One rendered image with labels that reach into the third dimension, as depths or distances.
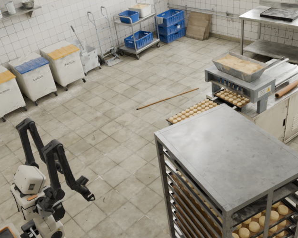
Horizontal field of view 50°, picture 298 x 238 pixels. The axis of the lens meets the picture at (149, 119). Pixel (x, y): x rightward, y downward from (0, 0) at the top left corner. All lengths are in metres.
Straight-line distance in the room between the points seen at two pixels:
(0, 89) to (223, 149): 4.76
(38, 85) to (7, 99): 0.58
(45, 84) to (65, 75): 0.43
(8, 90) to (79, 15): 2.21
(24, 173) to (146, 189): 1.85
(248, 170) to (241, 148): 0.15
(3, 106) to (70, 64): 1.43
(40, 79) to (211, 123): 4.65
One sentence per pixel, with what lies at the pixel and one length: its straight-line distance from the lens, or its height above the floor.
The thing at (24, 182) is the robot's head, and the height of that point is 1.35.
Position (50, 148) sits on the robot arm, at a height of 1.62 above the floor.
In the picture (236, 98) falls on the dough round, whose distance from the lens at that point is 3.70.
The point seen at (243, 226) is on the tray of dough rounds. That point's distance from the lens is 1.72.
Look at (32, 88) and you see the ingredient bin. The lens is 6.10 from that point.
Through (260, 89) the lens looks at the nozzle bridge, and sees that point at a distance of 3.40.
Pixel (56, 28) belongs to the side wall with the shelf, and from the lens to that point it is 6.78.
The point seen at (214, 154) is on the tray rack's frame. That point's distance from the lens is 1.58.
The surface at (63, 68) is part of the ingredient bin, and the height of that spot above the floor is 0.47.
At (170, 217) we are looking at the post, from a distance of 2.25.
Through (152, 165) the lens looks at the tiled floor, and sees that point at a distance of 4.21.
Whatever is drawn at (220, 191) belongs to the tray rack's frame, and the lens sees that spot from 1.42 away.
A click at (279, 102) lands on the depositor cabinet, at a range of 3.82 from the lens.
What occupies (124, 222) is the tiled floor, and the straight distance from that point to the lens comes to 3.69.
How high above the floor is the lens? 2.88
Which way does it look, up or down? 35 degrees down
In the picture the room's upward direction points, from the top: 9 degrees counter-clockwise
